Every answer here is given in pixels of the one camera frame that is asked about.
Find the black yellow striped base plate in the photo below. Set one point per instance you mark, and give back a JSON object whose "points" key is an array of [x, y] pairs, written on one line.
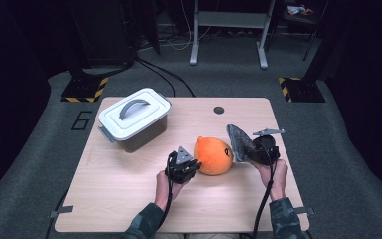
{"points": [[303, 90], [83, 89]]}

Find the orange plush toy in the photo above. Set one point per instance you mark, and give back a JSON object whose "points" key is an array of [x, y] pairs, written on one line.
{"points": [[212, 156]]}

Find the person's right hand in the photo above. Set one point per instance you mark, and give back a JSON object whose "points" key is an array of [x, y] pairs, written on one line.
{"points": [[278, 179]]}

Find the person's left hand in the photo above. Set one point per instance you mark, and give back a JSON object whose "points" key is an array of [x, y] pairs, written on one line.
{"points": [[164, 191]]}

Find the grey tape piece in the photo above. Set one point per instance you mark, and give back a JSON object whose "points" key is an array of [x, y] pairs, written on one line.
{"points": [[61, 210], [304, 211]]}

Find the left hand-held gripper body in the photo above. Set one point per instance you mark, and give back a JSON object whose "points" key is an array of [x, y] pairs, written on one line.
{"points": [[179, 171]]}

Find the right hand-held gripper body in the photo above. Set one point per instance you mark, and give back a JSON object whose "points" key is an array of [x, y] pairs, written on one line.
{"points": [[265, 149]]}

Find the white metal desk frame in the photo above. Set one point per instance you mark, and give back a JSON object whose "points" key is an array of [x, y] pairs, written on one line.
{"points": [[232, 20]]}

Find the black metal side table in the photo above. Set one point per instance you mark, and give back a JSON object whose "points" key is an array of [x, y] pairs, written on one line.
{"points": [[298, 20]]}

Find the grey fluffy cloth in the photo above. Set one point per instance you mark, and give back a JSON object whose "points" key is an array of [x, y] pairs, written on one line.
{"points": [[240, 142]]}

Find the small white orange object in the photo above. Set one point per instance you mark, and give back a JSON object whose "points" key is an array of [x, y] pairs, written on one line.
{"points": [[295, 10]]}

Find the clear bin with white lid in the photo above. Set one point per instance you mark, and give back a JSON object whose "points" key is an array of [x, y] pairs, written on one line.
{"points": [[154, 111]]}

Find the clear grey storage box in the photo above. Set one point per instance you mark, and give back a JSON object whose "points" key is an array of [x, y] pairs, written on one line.
{"points": [[146, 137]]}

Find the dark round table grommet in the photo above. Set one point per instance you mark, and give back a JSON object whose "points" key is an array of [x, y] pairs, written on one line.
{"points": [[218, 110]]}

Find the black equipment cabinet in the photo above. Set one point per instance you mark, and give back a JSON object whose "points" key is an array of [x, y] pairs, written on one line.
{"points": [[102, 33]]}

